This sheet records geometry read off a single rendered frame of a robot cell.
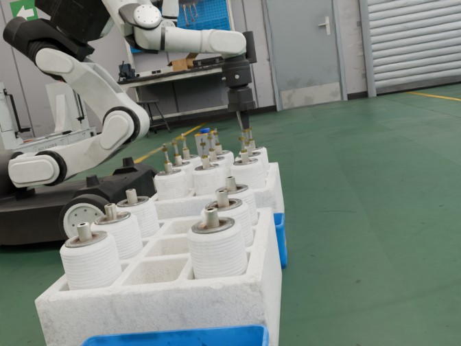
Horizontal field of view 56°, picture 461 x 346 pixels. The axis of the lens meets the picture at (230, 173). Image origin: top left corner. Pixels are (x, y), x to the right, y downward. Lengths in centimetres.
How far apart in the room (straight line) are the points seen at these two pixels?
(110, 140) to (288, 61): 492
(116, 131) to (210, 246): 98
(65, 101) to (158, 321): 436
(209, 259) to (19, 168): 123
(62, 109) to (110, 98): 331
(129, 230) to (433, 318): 61
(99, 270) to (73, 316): 8
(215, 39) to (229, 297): 82
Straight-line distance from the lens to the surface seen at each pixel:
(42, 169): 178
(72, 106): 499
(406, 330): 89
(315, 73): 636
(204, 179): 125
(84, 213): 154
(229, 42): 132
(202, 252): 72
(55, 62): 172
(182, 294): 72
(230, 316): 72
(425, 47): 654
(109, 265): 81
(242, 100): 133
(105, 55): 693
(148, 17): 132
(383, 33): 645
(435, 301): 98
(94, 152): 170
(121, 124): 161
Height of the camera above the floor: 48
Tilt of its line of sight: 11 degrees down
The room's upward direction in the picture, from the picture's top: 9 degrees counter-clockwise
